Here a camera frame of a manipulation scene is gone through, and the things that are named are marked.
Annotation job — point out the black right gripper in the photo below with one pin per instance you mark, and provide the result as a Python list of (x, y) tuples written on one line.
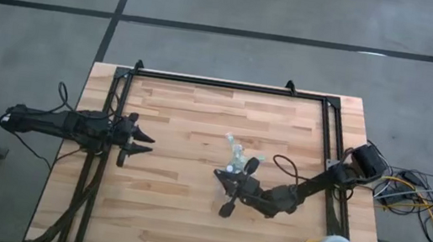
[(251, 191)]

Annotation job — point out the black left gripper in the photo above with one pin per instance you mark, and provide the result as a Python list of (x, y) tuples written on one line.
[(119, 135)]

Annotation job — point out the teal mouthwash bottle white cap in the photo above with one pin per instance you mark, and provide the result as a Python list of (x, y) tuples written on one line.
[(229, 168)]

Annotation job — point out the clear acrylic organizer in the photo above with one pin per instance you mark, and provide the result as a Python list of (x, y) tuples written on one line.
[(224, 165)]

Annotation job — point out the green white toothbrush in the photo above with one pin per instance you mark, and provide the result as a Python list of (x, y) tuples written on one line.
[(261, 158), (239, 158), (230, 141)]

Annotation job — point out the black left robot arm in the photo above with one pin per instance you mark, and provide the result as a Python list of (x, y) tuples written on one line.
[(55, 121)]

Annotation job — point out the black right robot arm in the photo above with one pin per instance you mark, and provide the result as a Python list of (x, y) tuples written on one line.
[(318, 182)]

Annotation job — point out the black aluminium table frame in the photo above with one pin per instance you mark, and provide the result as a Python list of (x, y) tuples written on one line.
[(226, 84)]

